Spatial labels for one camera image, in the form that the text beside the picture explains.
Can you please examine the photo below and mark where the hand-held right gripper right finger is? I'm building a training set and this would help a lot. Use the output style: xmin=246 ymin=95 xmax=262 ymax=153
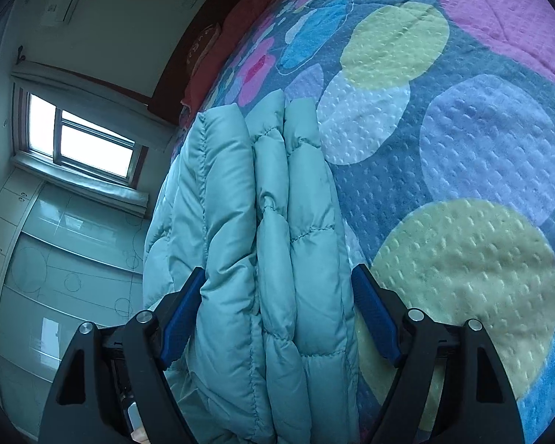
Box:
xmin=351 ymin=263 xmax=526 ymax=444

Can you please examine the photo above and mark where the teal puffer jacket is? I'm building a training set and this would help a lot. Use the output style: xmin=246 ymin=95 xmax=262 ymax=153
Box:
xmin=142 ymin=89 xmax=375 ymax=444

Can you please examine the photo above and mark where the window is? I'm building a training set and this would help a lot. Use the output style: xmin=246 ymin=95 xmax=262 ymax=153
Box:
xmin=11 ymin=78 xmax=149 ymax=186

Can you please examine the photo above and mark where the red pillow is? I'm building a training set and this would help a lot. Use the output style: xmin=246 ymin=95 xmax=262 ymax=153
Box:
xmin=179 ymin=0 xmax=271 ymax=112

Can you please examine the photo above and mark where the brown pillow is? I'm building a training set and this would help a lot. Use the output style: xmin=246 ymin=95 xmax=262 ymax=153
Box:
xmin=185 ymin=23 xmax=223 ymax=77

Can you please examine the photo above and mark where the pale bunched curtain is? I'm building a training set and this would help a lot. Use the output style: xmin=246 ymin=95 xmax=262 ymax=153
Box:
xmin=14 ymin=155 xmax=149 ymax=216

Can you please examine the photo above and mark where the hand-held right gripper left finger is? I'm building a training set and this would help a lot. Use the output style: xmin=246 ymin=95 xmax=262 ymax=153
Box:
xmin=37 ymin=267 xmax=207 ymax=444

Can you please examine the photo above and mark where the circle printed bedspread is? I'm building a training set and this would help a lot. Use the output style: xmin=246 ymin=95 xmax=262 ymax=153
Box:
xmin=171 ymin=0 xmax=555 ymax=444

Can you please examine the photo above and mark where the dark wooden headboard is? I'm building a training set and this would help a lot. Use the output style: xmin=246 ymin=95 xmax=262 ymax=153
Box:
xmin=148 ymin=0 xmax=271 ymax=125

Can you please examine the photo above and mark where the glossy white wardrobe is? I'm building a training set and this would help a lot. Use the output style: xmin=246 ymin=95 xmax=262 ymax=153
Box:
xmin=0 ymin=166 xmax=151 ymax=426

